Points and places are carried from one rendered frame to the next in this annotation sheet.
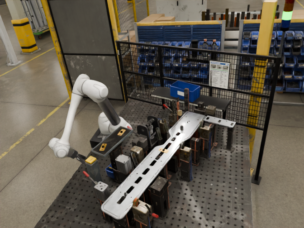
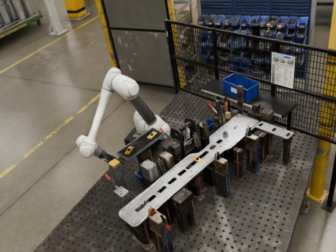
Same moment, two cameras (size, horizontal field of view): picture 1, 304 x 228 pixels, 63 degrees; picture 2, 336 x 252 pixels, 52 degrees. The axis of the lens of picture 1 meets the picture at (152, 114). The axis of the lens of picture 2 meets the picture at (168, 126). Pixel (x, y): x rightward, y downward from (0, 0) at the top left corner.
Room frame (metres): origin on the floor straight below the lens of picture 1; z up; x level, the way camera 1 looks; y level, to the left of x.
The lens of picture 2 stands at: (-0.30, -0.40, 2.71)
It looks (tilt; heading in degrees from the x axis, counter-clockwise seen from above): 35 degrees down; 15
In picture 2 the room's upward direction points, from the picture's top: 10 degrees counter-clockwise
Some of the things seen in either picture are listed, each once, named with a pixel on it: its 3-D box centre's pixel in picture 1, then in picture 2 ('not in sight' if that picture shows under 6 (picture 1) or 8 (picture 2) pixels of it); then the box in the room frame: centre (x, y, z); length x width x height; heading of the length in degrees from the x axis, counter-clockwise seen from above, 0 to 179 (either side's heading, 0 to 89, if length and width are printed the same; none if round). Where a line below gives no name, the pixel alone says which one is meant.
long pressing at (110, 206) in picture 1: (163, 152); (196, 161); (1.62, -0.06, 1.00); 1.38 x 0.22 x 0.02; 144
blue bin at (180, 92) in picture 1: (184, 91); (240, 87); (2.51, -0.39, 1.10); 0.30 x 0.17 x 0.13; 47
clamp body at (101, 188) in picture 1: (105, 202); (126, 209); (1.25, 0.41, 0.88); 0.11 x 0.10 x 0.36; 54
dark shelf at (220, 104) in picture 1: (188, 97); (244, 96); (2.48, -0.43, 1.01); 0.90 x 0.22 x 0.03; 54
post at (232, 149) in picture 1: (230, 137); (286, 150); (1.92, -0.74, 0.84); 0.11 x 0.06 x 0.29; 54
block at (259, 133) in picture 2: (208, 136); (259, 147); (1.97, -0.53, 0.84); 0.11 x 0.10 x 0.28; 54
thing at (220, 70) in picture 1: (219, 74); (283, 70); (2.41, -0.74, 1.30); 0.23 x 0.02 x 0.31; 54
